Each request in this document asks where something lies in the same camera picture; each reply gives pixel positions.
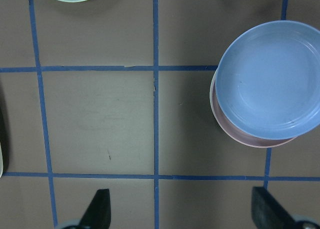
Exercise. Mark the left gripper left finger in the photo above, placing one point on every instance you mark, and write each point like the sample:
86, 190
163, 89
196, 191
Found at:
98, 213

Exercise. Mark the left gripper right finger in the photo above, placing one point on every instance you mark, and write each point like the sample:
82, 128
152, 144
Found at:
267, 213

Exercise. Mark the pink plate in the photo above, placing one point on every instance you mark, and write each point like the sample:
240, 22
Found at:
235, 133

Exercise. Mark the blue plate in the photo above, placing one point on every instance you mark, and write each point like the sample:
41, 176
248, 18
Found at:
268, 80

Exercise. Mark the white toaster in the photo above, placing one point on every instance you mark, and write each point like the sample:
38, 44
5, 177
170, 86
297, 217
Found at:
1, 161

